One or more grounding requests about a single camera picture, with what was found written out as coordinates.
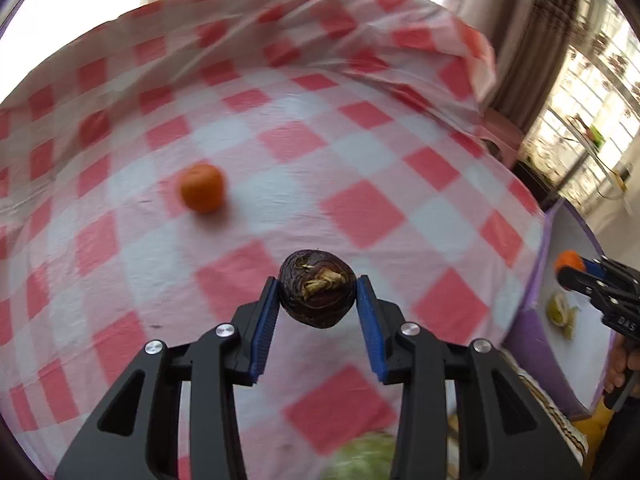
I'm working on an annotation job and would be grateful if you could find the floral lace curtain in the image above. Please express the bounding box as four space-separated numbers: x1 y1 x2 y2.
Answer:
524 0 639 212

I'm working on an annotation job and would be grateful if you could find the dark brown water chestnut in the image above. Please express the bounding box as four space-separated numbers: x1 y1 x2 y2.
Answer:
278 249 357 330

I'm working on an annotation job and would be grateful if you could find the purple rimmed cardboard box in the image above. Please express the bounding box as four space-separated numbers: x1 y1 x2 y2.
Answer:
503 200 613 420

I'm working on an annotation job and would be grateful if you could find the large orange tangerine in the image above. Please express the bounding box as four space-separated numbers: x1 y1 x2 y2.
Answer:
554 250 586 275

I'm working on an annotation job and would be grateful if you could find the red white checkered tablecloth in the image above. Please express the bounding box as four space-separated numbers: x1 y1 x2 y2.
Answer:
1 0 544 476

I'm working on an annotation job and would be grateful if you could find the person's right hand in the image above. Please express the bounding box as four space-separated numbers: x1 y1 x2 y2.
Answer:
604 334 640 392

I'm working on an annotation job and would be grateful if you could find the green wrapped fruit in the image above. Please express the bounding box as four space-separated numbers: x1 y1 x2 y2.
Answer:
321 431 396 480

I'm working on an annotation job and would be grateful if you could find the pink curtain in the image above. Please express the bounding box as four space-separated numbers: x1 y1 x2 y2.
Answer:
444 0 578 132

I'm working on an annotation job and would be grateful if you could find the green fruit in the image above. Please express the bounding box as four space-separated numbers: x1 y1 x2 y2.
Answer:
546 290 579 340
321 431 396 480

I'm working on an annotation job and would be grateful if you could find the small orange tangerine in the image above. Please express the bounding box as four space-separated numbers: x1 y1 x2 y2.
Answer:
178 164 226 214

